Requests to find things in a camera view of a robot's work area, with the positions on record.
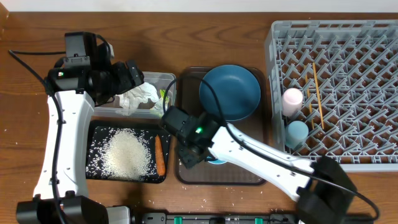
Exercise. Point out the pink cup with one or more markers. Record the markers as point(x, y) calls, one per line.
point(292, 101)

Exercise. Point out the grey dishwasher rack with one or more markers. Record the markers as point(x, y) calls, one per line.
point(356, 64)

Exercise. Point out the light blue cup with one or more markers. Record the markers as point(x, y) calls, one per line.
point(296, 133)

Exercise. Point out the pile of white rice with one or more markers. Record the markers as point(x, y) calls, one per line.
point(126, 155)

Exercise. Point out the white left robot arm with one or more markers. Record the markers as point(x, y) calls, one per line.
point(83, 78)

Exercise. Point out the wooden chopstick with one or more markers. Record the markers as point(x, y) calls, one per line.
point(310, 103)
point(318, 94)

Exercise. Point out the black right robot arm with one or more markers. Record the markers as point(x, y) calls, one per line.
point(321, 190)

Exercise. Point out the light blue bowl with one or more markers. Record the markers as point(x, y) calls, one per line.
point(217, 162)

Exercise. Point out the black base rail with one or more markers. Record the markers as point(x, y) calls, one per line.
point(217, 218)

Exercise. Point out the white paper tissue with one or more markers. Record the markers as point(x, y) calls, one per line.
point(130, 100)

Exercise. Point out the black waste tray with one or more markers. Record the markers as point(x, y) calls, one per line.
point(99, 146)

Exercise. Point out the brown serving tray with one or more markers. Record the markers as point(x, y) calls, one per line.
point(206, 173)

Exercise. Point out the clear plastic waste bin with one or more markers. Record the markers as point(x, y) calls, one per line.
point(160, 80)

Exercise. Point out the orange carrot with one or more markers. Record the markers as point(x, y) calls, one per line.
point(159, 157)

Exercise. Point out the green snack wrapper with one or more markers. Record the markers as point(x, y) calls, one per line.
point(161, 105)

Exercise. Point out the dark blue plate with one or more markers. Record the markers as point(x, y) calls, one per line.
point(236, 88)

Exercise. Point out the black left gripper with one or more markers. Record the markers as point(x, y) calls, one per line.
point(127, 81)

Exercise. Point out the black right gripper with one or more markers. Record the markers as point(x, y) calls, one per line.
point(187, 161)

